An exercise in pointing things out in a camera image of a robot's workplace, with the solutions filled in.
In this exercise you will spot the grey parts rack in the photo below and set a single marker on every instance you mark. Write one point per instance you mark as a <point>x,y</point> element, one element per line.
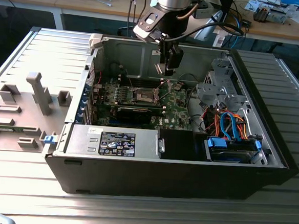
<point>24,103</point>

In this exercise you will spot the thin metal locking lever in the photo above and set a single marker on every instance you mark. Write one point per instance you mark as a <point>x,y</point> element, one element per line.
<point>130,79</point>
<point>159,85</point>

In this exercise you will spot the silver CPU green edge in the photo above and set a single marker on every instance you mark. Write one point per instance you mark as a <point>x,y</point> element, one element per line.
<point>159,68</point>

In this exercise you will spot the black upright box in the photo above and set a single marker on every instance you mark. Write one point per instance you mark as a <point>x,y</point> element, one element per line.
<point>226,9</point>

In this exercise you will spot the round coin cell battery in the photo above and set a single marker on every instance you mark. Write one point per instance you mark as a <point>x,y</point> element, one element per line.
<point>177,87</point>

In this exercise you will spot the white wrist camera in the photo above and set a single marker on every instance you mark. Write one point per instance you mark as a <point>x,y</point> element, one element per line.
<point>144,32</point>

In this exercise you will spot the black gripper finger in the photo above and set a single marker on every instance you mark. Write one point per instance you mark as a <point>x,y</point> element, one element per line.
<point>164,54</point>
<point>175,58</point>

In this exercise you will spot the black PC case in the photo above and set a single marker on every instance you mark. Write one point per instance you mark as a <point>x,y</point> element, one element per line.
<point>147,178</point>

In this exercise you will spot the silver metal drive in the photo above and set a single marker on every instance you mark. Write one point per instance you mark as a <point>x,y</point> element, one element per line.
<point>278,17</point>

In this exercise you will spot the black graphics card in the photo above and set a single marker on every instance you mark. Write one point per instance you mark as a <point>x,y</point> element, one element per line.
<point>134,115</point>

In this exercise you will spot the small white box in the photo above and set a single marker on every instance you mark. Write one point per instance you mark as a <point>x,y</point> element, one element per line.
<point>218,41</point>

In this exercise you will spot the silver metal drive cage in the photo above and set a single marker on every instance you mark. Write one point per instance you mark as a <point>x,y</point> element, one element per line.
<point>217,93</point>

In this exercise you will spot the silver power supply unit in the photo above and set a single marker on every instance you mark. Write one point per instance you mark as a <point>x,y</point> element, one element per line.
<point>86,138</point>

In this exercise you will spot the green RAM stick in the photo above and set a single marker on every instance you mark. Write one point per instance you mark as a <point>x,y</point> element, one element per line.
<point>5,130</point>

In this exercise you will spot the green motherboard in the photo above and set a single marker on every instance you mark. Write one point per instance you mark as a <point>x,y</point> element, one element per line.
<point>175,106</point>

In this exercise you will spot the wooden desk white frame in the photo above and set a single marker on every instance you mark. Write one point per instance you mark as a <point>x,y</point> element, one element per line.
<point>44,0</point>
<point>273,32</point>

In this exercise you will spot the black RAM slot white clips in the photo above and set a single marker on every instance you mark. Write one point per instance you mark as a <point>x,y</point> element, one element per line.
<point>141,79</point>
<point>132,103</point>
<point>141,84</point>

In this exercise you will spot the hard disk in blue carrier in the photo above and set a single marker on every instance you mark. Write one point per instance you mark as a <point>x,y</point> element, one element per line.
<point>216,143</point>

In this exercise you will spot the CPU socket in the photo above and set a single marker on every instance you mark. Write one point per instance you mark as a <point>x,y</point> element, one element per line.
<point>143,96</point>

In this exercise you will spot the black finned heat sink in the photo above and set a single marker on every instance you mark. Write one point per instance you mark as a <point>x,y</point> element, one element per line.
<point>261,13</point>

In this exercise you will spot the blue plastic case latch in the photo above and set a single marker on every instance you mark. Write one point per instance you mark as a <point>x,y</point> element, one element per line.
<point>50,139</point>

